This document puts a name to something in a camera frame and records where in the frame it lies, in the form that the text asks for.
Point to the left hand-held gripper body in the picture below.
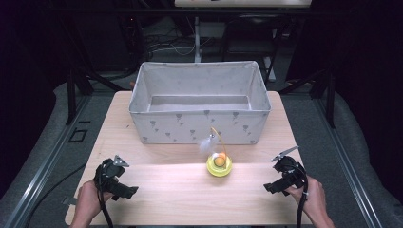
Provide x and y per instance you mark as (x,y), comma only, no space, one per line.
(109,172)

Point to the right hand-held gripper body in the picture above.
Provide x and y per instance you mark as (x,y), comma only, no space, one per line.
(291,172)

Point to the yellow feather cat toy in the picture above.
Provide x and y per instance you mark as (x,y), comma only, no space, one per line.
(218,168)

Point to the grey printed fabric storage box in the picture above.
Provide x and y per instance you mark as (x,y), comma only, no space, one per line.
(196,128)

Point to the person's right hand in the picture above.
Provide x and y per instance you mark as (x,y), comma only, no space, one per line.
(312,198)

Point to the person's left hand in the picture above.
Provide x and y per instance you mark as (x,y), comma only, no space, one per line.
(90,202)

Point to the grey tape piece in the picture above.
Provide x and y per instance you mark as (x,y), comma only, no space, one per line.
(69,200)

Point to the black metal stand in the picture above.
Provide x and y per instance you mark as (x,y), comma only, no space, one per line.
(72,95)
(329,98)

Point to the black chair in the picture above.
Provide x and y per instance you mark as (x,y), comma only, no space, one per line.
(248,41)

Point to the grey metal floor rail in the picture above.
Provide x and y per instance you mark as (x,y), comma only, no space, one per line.
(47,164)
(348,164)

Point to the white post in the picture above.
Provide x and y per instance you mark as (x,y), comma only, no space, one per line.
(197,41)

